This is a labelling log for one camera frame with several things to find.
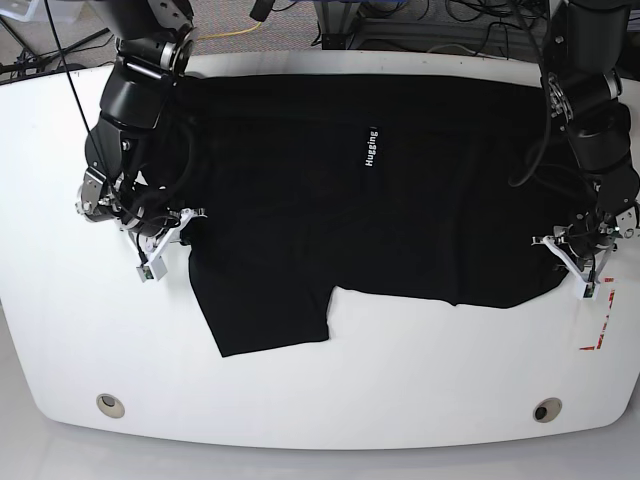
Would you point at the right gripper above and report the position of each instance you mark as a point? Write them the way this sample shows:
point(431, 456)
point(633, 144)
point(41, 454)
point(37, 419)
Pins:
point(150, 231)

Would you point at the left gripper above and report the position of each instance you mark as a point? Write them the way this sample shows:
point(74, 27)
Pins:
point(585, 246)

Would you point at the black T-shirt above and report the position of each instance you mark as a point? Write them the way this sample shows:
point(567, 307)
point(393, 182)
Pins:
point(383, 184)

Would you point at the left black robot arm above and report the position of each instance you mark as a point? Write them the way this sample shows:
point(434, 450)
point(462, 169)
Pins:
point(577, 62)

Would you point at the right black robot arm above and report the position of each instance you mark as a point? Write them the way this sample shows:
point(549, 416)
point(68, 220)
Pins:
point(142, 153)

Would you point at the red tape rectangle marking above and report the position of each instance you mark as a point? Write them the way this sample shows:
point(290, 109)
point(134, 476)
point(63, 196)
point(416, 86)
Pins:
point(594, 316)

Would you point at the black tripod stand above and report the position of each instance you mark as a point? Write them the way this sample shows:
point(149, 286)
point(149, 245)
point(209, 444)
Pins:
point(29, 62)

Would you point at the clear plastic storage box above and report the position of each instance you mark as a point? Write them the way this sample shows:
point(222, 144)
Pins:
point(34, 10)

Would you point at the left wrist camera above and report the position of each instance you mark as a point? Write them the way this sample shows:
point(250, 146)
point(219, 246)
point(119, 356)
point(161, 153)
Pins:
point(588, 290)

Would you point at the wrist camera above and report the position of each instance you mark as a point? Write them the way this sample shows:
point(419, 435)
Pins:
point(588, 290)
point(152, 271)

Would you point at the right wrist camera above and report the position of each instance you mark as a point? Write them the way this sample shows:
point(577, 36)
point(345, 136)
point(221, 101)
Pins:
point(152, 271)

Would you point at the right table cable grommet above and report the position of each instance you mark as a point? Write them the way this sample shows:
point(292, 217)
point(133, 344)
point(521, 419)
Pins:
point(547, 410)

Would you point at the table cable grommet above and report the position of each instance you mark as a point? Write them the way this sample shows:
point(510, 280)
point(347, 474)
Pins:
point(110, 406)
point(547, 410)

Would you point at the left table cable grommet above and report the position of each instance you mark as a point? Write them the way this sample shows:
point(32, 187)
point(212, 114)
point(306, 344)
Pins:
point(110, 406)

